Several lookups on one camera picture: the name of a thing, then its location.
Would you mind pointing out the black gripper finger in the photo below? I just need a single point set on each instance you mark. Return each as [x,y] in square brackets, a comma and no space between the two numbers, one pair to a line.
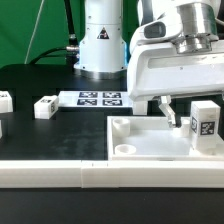
[164,106]

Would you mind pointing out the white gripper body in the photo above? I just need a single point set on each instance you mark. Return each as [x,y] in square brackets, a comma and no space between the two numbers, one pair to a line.
[157,70]

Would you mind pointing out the white square tabletop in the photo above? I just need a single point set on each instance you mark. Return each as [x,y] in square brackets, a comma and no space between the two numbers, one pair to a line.
[151,138]

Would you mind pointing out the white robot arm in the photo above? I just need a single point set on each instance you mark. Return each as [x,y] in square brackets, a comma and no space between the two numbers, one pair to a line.
[189,25]

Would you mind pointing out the white base tag plate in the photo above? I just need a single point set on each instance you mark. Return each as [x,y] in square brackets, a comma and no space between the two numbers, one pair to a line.
[94,99]

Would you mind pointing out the white obstacle fence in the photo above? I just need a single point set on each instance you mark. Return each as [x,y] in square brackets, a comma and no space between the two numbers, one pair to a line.
[110,174]

